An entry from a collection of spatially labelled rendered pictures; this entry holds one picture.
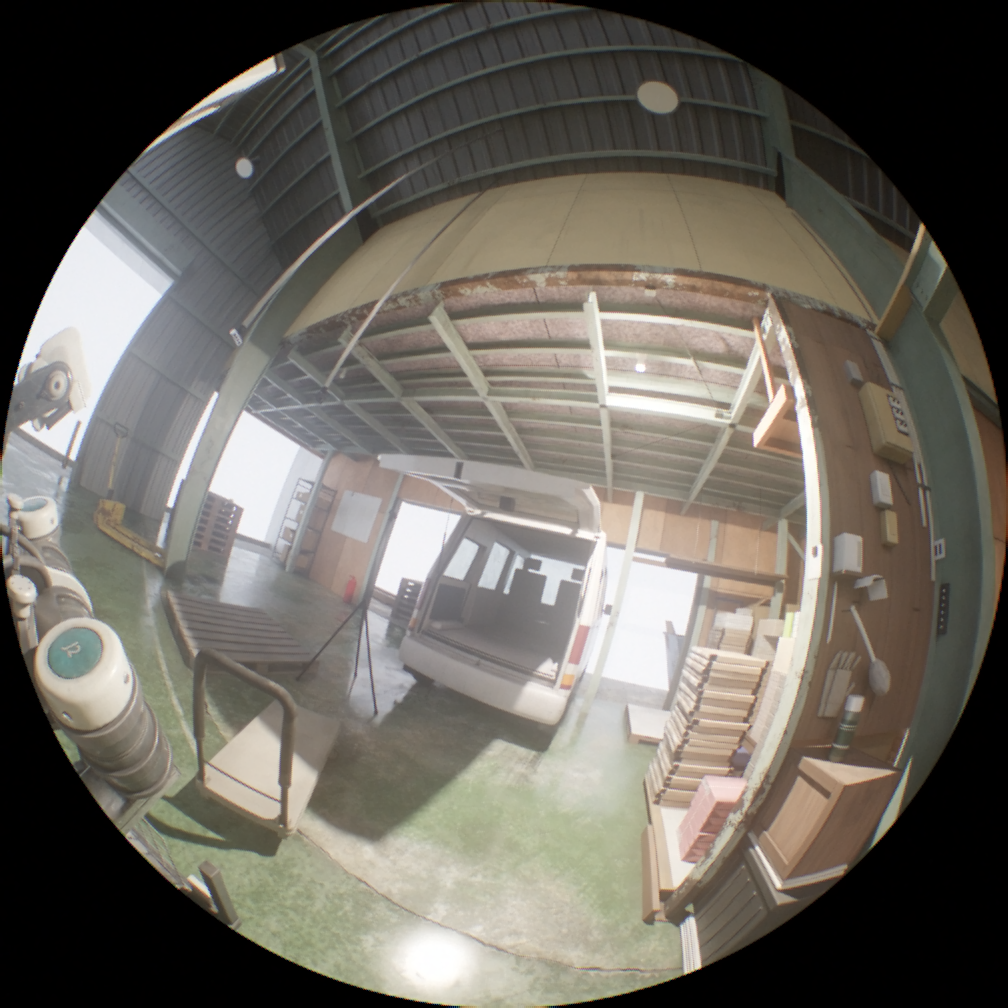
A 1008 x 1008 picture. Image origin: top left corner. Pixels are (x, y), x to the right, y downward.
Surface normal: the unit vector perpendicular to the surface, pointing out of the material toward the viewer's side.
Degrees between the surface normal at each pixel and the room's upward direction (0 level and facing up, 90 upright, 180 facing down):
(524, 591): 93
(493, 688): 87
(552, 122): 159
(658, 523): 90
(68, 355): 90
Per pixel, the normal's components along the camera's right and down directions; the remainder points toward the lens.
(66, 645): 0.25, -0.95
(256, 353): 0.91, 0.17
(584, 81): -0.38, 0.75
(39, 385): 0.96, 0.28
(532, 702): -0.24, -0.36
